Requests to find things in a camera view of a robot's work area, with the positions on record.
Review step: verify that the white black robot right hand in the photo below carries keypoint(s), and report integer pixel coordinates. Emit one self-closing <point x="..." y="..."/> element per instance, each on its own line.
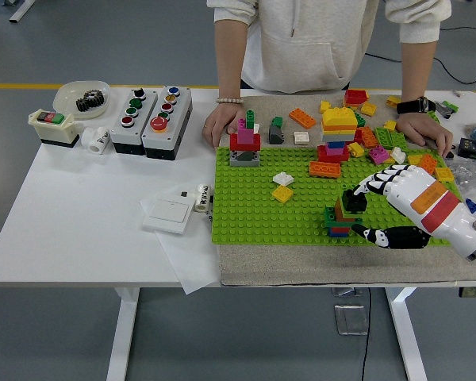
<point x="428" y="202"/>

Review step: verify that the person's left hand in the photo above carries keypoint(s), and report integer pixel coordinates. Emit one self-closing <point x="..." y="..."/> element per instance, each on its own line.
<point x="422" y="129"/>

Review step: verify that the person's right hand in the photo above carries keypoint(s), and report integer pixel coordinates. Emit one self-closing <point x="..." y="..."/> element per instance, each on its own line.
<point x="221" y="123"/>

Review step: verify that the yellow square brick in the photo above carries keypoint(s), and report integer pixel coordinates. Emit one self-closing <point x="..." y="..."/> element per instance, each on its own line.
<point x="444" y="174"/>
<point x="281" y="193"/>
<point x="415" y="159"/>

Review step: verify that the small yellow brick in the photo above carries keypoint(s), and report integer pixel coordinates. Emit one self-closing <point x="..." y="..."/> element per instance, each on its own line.
<point x="326" y="107"/>
<point x="369" y="109"/>
<point x="390" y="125"/>
<point x="394" y="101"/>

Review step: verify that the orange toy brick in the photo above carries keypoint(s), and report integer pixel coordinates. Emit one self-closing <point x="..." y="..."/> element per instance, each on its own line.
<point x="428" y="162"/>
<point x="369" y="137"/>

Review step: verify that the pink brick stack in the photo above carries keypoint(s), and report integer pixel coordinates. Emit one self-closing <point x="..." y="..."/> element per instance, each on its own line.
<point x="378" y="154"/>

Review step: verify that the dark green brick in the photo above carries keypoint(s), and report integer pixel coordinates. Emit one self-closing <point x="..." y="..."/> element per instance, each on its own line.
<point x="360" y="119"/>

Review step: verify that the red yellow orange brick stack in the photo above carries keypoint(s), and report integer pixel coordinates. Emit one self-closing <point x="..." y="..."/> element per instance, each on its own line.
<point x="356" y="97"/>

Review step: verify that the black brick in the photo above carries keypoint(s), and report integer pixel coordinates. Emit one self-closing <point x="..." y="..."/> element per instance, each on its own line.
<point x="354" y="201"/>

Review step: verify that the person's left forearm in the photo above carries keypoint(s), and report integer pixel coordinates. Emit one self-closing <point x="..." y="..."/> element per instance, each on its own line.
<point x="418" y="69"/>

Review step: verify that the person's right forearm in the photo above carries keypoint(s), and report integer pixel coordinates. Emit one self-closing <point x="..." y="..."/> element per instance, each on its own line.
<point x="230" y="59"/>

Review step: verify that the green toy brick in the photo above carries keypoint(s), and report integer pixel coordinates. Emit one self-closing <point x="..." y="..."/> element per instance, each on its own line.
<point x="398" y="139"/>
<point x="383" y="135"/>

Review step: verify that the red pink grey brick tower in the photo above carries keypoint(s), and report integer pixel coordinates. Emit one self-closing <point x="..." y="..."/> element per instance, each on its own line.
<point x="245" y="139"/>

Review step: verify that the dark grey slope brick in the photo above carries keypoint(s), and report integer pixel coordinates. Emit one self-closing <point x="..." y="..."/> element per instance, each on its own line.
<point x="275" y="135"/>

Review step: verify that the small green brick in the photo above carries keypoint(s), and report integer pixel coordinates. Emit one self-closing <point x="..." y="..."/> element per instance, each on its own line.
<point x="278" y="120"/>

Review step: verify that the red toy brick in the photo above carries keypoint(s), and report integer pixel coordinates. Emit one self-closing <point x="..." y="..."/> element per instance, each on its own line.
<point x="358" y="137"/>

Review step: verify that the yellow round brick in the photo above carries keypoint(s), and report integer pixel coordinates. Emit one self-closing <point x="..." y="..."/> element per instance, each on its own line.
<point x="355" y="148"/>

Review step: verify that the white square tile brick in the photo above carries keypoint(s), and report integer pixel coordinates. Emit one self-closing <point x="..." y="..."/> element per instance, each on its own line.
<point x="301" y="137"/>

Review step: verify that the flat orange brick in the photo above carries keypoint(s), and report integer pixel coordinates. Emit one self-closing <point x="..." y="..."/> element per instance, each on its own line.
<point x="302" y="117"/>

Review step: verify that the yellow orange red brick tower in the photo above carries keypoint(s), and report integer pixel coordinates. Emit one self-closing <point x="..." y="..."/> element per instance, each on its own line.
<point x="337" y="121"/>

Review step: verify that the brown green blue brick stack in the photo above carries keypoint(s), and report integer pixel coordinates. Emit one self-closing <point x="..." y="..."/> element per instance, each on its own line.
<point x="337" y="228"/>

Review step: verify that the green toy baseplate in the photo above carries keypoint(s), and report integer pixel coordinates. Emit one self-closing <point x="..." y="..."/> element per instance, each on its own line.
<point x="262" y="216"/>

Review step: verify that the thick orange brick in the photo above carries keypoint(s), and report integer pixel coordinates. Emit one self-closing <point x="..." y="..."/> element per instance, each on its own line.
<point x="324" y="170"/>

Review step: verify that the lime green piece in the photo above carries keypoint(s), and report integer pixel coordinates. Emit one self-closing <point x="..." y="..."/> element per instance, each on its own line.
<point x="433" y="116"/>

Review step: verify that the black wristwatch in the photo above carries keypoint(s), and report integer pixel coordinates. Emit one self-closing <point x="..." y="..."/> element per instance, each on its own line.
<point x="414" y="106"/>

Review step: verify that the grey green tool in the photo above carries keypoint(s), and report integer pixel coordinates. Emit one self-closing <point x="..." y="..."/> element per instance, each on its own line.
<point x="446" y="109"/>

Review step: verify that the small blue piece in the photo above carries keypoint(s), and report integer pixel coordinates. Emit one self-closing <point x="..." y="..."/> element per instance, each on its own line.
<point x="472" y="205"/>

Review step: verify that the clear plastic bag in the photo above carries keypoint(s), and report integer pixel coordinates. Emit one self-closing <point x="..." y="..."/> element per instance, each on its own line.
<point x="466" y="174"/>

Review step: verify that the black device box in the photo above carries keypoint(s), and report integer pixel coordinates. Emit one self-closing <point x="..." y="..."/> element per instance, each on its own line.
<point x="474" y="147"/>

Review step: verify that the grey emergency-stop control box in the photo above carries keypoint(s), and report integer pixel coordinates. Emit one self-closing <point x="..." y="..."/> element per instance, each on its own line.
<point x="164" y="143"/>

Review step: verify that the white printed cylinder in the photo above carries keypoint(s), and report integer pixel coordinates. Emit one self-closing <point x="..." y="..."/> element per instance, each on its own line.
<point x="201" y="198"/>

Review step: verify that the grey four-button control box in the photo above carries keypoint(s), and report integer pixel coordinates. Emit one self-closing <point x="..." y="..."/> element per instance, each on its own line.
<point x="127" y="135"/>

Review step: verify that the desk controller panel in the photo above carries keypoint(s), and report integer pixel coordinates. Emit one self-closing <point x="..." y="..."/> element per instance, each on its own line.
<point x="474" y="292"/>

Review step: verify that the grey-brown mat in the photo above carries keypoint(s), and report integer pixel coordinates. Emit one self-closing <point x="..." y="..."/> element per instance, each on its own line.
<point x="341" y="264"/>

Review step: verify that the person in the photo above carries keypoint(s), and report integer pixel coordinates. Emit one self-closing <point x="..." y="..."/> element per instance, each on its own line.
<point x="301" y="39"/>

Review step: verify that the metal plate under table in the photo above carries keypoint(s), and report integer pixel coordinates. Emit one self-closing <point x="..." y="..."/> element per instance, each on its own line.
<point x="347" y="292"/>

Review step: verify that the white pipe tee fitting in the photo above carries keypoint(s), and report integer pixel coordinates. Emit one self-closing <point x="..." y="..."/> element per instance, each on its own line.
<point x="97" y="142"/>

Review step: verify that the black metal gear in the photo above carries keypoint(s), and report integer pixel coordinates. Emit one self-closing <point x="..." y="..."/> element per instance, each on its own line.
<point x="90" y="101"/>

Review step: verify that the white table leg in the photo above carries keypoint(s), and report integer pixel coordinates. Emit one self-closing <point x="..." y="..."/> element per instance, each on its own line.
<point x="123" y="337"/>
<point x="406" y="337"/>

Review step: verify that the metal floor socket box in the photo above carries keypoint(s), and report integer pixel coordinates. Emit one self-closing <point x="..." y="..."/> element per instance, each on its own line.
<point x="351" y="319"/>

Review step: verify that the white paper sheet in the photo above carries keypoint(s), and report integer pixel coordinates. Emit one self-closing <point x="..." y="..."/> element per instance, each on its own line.
<point x="190" y="266"/>

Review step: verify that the translucent white bowl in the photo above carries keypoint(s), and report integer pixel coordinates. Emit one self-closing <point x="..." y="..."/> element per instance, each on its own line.
<point x="65" y="97"/>

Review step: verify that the white desk leg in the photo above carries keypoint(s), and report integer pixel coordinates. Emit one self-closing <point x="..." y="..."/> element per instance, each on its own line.
<point x="21" y="10"/>

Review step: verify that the white wall switch plate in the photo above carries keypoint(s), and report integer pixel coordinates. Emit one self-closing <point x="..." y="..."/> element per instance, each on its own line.
<point x="166" y="214"/>

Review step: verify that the cream red-green switch box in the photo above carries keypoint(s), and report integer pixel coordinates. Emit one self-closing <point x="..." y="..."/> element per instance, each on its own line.
<point x="53" y="129"/>

